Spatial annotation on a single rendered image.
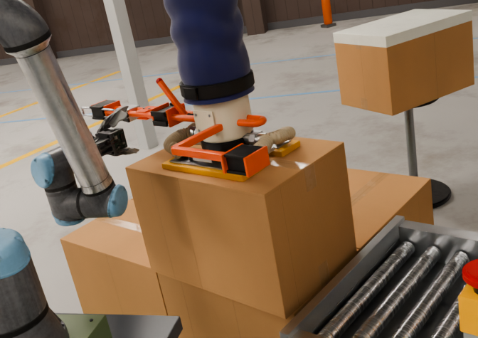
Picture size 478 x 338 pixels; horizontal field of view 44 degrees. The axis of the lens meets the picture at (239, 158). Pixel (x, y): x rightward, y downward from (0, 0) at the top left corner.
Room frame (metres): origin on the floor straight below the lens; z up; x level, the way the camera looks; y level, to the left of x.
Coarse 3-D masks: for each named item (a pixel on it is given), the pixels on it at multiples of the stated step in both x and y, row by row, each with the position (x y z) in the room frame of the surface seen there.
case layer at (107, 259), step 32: (352, 192) 2.19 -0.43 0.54; (384, 192) 2.14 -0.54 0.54; (416, 192) 2.09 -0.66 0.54; (96, 224) 2.35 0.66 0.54; (128, 224) 2.29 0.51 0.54; (384, 224) 1.89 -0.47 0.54; (96, 256) 2.11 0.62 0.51; (128, 256) 2.00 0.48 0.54; (96, 288) 2.16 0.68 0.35; (128, 288) 2.00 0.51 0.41; (160, 288) 1.87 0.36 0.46; (192, 288) 1.75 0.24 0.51; (320, 288) 1.57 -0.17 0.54; (192, 320) 1.78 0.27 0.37; (224, 320) 1.66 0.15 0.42; (256, 320) 1.57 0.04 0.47; (288, 320) 1.48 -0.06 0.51
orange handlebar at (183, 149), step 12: (144, 108) 2.03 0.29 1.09; (180, 120) 1.86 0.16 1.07; (192, 120) 1.82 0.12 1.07; (240, 120) 1.69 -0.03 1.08; (252, 120) 1.66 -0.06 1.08; (264, 120) 1.66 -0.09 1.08; (204, 132) 1.63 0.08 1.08; (216, 132) 1.66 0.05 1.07; (180, 144) 1.56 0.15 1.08; (192, 144) 1.59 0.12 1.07; (192, 156) 1.49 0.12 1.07; (204, 156) 1.46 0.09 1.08; (216, 156) 1.42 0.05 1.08
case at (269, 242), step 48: (336, 144) 1.71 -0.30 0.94; (144, 192) 1.81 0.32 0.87; (192, 192) 1.64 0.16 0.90; (240, 192) 1.50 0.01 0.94; (288, 192) 1.51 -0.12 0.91; (336, 192) 1.67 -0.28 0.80; (144, 240) 1.85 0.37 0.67; (192, 240) 1.67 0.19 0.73; (240, 240) 1.52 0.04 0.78; (288, 240) 1.49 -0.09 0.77; (336, 240) 1.65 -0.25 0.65; (240, 288) 1.55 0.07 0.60; (288, 288) 1.46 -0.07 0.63
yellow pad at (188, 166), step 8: (168, 160) 1.80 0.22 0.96; (176, 160) 1.77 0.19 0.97; (184, 160) 1.75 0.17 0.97; (192, 160) 1.74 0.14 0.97; (168, 168) 1.76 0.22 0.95; (176, 168) 1.73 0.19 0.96; (184, 168) 1.71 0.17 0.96; (192, 168) 1.69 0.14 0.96; (200, 168) 1.67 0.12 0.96; (208, 168) 1.66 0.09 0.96; (216, 168) 1.63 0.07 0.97; (216, 176) 1.62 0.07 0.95; (224, 176) 1.59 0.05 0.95; (232, 176) 1.57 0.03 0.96; (240, 176) 1.55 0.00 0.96
